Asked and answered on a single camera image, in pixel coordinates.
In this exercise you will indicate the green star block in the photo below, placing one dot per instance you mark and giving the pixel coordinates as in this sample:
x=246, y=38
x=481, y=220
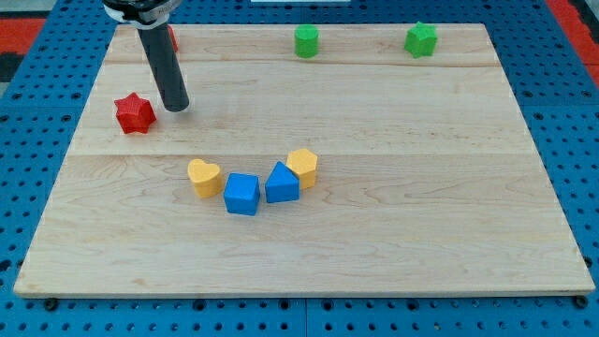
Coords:
x=421, y=40

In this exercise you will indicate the blue triangle block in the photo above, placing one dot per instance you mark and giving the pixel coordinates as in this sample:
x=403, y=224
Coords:
x=282, y=185

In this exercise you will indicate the yellow heart block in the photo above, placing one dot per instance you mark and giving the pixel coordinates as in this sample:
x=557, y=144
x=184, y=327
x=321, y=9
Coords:
x=207, y=178

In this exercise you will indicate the yellow hexagon block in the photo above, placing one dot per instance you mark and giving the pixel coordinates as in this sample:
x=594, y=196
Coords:
x=303, y=164

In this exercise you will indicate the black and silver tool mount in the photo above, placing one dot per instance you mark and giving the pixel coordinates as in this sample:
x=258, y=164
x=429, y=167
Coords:
x=143, y=14

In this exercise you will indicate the green cylinder block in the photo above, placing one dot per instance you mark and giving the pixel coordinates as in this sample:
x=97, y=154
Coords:
x=306, y=40

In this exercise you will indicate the red star block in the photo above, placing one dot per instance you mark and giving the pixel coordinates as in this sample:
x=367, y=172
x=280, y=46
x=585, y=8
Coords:
x=134, y=114

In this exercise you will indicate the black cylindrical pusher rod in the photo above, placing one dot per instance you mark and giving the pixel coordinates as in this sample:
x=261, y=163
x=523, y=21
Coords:
x=159, y=49

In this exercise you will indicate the red block behind rod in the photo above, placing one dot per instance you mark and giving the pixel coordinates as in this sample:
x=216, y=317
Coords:
x=173, y=39

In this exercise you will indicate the blue cube block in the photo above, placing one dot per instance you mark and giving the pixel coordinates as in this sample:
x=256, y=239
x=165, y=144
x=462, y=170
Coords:
x=242, y=193

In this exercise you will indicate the light wooden board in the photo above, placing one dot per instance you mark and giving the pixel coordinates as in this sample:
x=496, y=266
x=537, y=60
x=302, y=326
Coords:
x=363, y=172

